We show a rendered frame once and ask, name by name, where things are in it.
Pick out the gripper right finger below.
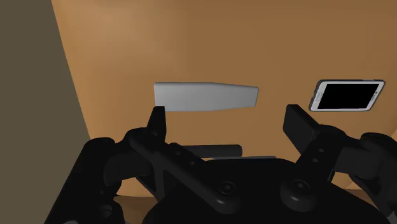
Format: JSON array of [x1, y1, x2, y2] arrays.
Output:
[[280, 104, 397, 218]]

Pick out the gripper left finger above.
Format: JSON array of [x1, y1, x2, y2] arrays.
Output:
[[45, 106, 242, 224]]

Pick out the black cylindrical stick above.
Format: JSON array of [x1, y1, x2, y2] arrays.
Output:
[[178, 144, 244, 158]]

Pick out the white smartphone with black screen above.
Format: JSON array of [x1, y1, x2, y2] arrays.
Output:
[[308, 79, 386, 112]]

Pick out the grey tapered flat block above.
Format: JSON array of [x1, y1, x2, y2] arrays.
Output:
[[153, 81, 260, 112]]

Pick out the brown wooden table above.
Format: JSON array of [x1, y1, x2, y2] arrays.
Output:
[[51, 0, 397, 199]]

